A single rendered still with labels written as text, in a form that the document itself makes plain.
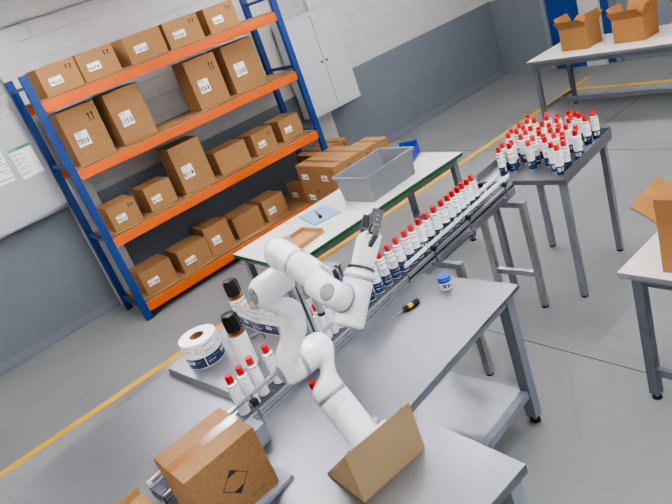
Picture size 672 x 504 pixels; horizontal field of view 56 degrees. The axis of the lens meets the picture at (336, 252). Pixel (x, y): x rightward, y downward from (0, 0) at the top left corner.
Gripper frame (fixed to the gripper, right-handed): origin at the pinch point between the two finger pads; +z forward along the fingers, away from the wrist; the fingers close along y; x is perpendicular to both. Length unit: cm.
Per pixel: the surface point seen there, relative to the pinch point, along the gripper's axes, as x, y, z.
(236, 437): 15, -64, -74
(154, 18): 159, -505, 274
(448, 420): -100, -147, -57
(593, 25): -300, -409, 380
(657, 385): -190, -111, -16
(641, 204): -137, -72, 57
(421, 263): -72, -159, 22
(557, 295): -195, -222, 37
